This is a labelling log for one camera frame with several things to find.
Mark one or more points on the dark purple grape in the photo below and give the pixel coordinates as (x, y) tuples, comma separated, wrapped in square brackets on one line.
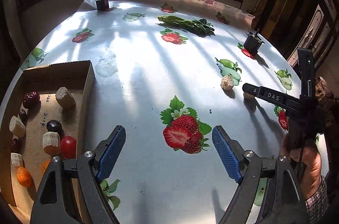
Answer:
[(54, 126)]

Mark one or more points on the dark red small jar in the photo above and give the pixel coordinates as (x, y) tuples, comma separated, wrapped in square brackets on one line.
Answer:
[(102, 5)]

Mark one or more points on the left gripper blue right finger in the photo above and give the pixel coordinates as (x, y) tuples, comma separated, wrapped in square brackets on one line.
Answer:
[(230, 153)]

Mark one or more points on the shallow cardboard box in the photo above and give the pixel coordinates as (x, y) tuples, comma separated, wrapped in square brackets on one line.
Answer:
[(78, 78)]

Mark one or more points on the patterned sleeve right forearm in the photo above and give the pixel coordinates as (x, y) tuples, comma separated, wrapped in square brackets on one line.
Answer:
[(318, 203)]

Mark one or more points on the red dried jujube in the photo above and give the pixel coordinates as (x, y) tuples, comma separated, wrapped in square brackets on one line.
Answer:
[(15, 146), (31, 99)]

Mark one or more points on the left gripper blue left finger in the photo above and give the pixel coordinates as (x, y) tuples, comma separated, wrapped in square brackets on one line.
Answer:
[(107, 153)]

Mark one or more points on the carved wooden root ornament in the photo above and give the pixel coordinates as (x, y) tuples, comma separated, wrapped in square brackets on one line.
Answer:
[(324, 96)]

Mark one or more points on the red cherry tomato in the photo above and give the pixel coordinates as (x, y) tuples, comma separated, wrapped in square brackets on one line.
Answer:
[(68, 147)]

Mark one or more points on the dark dried jujube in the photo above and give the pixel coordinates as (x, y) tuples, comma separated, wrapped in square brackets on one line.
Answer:
[(23, 115)]

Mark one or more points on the person right hand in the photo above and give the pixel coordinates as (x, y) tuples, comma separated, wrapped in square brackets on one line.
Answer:
[(311, 158)]

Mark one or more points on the large beige corn cob piece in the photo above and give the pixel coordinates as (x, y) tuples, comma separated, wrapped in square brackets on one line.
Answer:
[(17, 127)]

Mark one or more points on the orange tangerine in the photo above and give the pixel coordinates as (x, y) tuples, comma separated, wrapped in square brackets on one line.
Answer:
[(24, 177), (45, 165)]

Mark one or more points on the green leafy vegetable bunch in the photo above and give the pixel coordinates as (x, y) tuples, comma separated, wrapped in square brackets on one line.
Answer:
[(199, 27)]

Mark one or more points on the fruit print tablecloth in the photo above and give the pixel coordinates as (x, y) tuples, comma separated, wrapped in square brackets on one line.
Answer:
[(162, 84)]

